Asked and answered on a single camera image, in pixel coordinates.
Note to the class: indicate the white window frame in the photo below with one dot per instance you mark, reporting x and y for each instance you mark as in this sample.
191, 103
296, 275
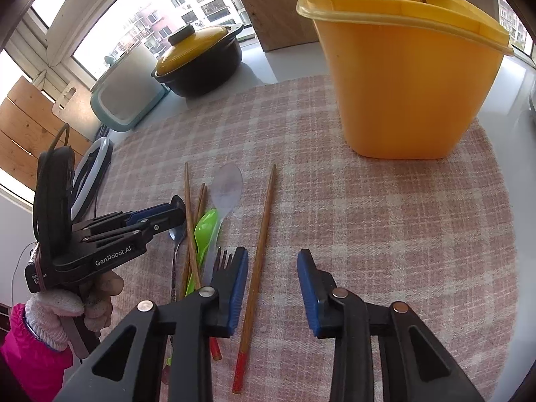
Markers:
75, 25

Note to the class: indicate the wooden plank panel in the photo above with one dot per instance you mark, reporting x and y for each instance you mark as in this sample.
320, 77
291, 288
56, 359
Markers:
25, 125

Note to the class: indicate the metal spoon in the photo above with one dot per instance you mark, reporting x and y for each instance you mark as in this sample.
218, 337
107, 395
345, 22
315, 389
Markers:
176, 259

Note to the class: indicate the small wooden cutting board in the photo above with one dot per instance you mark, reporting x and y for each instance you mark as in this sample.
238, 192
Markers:
60, 109

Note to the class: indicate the clear plastic spoon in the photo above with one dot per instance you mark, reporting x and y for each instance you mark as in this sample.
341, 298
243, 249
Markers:
226, 192

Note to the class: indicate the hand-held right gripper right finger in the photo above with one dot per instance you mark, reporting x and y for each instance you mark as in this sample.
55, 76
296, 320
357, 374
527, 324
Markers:
307, 293

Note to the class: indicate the black pot with yellow lid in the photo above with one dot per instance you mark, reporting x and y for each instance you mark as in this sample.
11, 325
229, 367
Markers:
201, 71

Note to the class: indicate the person's left forearm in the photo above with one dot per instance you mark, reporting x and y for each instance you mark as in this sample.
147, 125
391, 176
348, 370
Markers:
29, 360

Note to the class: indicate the green plastic spoon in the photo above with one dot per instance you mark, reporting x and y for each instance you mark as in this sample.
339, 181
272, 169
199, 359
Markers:
205, 228

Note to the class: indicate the white appliance with teal base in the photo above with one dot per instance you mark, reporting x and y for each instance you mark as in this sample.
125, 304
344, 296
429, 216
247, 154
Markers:
125, 88

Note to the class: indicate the person's left hand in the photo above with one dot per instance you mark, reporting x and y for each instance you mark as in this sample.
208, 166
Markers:
102, 301

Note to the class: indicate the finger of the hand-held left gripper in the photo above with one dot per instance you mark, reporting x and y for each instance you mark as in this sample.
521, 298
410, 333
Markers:
121, 234
146, 213

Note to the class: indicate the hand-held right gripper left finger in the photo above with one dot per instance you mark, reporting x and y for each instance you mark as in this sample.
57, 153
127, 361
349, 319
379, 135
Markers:
236, 289

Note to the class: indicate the yellow plastic container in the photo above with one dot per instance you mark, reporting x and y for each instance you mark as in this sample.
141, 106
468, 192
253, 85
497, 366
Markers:
398, 83

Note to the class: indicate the pink checkered cloth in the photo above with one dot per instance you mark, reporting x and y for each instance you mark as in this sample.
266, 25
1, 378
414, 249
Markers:
335, 217

